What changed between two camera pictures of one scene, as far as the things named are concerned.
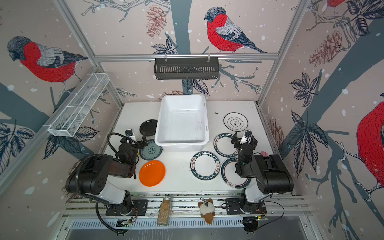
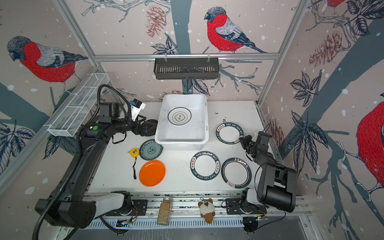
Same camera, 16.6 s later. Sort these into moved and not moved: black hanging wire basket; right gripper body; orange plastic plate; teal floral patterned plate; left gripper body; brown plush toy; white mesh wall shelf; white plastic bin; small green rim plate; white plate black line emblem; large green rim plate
Moved: small green rim plate; right gripper body; left gripper body; white plate black line emblem
Not moved: large green rim plate; brown plush toy; white plastic bin; orange plastic plate; white mesh wall shelf; teal floral patterned plate; black hanging wire basket
